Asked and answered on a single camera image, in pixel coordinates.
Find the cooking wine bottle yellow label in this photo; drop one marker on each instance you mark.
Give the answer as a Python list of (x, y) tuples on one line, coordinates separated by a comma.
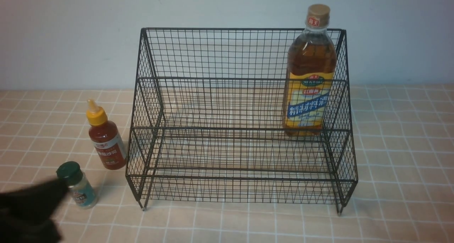
[(311, 63)]

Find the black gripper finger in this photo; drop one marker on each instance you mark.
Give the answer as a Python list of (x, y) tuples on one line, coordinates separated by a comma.
[(36, 203)]

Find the red ketchup bottle yellow cap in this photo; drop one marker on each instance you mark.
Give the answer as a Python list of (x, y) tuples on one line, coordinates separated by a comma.
[(105, 137)]

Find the black wire mesh shelf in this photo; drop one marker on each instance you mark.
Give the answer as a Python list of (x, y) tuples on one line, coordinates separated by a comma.
[(207, 121)]

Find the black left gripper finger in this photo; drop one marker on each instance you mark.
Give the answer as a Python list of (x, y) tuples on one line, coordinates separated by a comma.
[(20, 230)]

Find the pepper shaker green cap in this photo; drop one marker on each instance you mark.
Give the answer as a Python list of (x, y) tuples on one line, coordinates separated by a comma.
[(80, 189)]

